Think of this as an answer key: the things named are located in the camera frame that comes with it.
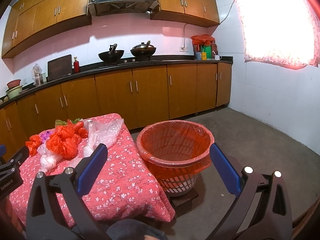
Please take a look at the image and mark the large red plastic bag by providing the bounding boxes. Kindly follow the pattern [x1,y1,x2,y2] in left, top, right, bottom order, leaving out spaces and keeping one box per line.
[46,120,88,160]

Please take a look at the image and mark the stacked basins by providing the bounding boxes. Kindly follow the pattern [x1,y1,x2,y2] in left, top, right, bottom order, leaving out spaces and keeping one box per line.
[6,79,22,99]

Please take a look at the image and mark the purple plastic bag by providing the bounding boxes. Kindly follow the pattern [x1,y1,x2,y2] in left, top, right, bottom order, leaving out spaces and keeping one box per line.
[39,129,55,143]

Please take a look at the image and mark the steel range hood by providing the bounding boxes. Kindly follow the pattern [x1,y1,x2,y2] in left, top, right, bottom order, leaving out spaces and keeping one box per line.
[88,0,158,16]

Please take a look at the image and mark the clear bubble wrap sheet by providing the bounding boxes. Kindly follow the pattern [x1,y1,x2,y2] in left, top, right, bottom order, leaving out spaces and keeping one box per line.
[37,144,62,173]

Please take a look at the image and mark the white cup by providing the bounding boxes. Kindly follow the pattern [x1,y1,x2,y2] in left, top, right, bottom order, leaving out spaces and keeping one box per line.
[214,55,222,61]

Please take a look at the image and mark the wooden cabinets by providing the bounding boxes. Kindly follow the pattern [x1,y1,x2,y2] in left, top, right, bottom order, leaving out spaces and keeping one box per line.
[1,0,220,59]
[1,62,232,160]

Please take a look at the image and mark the right black wok with lid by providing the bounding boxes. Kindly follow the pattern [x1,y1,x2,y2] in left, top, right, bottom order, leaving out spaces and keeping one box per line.
[130,41,156,61]

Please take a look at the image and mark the red bag covered items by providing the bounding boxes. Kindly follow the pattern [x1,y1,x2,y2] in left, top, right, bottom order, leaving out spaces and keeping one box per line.
[191,34,219,61]

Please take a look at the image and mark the clear plastic bag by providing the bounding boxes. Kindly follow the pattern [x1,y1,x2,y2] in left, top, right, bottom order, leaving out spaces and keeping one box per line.
[83,118,124,157]

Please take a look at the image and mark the black countertop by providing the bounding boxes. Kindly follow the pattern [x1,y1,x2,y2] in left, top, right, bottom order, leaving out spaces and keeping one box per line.
[1,55,217,108]

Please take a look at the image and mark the wrapped jar on counter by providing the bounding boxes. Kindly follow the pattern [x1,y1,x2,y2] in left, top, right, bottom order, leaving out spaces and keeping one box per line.
[31,64,43,86]

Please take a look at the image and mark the olive green plastic bag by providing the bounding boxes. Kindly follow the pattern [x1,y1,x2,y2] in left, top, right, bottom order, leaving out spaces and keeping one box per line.
[55,118,81,127]

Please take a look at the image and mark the red lined trash basket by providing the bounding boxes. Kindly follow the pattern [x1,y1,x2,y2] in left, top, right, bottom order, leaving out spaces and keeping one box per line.
[136,120,214,197]

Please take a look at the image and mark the dark cutting board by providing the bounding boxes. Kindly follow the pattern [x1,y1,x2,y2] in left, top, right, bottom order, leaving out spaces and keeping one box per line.
[47,54,72,81]

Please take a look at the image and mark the lower wooden cabinets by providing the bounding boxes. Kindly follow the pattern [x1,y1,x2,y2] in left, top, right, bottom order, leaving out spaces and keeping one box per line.
[1,62,232,160]

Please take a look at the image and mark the red bottle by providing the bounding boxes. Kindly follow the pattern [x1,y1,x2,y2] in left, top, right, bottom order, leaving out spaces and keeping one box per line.
[73,56,80,73]

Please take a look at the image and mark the small red plastic bag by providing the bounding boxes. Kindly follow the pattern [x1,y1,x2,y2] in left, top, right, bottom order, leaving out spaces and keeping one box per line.
[25,134,42,157]

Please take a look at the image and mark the upper wooden cabinets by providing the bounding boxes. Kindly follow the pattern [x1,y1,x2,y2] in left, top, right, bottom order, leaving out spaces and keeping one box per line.
[1,0,220,59]

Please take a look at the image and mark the left black wok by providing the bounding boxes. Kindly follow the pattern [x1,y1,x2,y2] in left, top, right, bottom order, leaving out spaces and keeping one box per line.
[98,43,124,63]

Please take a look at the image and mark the wooden stand under basket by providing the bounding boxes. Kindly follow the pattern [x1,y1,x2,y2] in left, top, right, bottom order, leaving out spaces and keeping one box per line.
[169,188,199,219]

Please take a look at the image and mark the pink window curtain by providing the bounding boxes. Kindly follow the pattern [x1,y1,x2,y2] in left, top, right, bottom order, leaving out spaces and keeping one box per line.
[235,0,319,69]

